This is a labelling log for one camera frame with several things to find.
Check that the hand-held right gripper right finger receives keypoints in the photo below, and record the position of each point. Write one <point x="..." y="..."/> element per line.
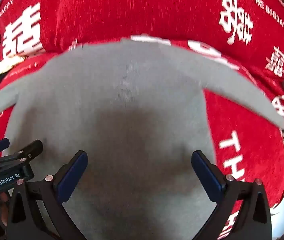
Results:
<point x="204" y="175"/>

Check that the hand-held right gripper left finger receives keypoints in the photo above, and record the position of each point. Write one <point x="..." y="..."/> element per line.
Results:
<point x="73" y="175"/>

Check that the grey shirt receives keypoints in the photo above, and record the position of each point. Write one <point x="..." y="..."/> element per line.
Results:
<point x="132" y="92"/>

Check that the cream cloth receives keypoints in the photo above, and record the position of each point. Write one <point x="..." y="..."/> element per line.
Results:
<point x="4" y="66"/>

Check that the red printed blanket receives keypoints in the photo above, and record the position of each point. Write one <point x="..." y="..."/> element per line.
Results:
<point x="132" y="10"/>

